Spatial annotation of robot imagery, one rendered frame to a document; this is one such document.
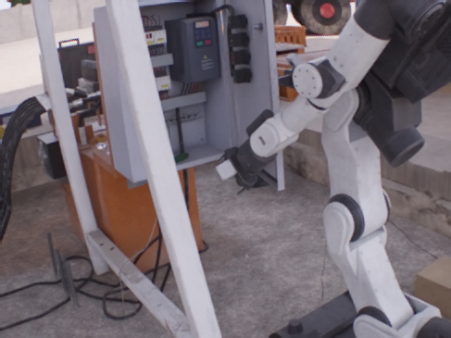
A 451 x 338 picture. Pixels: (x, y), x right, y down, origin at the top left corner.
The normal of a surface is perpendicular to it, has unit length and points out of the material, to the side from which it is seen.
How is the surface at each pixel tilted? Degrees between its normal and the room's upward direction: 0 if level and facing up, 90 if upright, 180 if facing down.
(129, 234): 90
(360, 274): 90
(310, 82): 95
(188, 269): 80
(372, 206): 69
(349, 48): 95
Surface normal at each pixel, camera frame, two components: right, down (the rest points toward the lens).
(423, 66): -0.74, 0.36
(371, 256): 0.44, -0.31
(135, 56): 0.51, 0.09
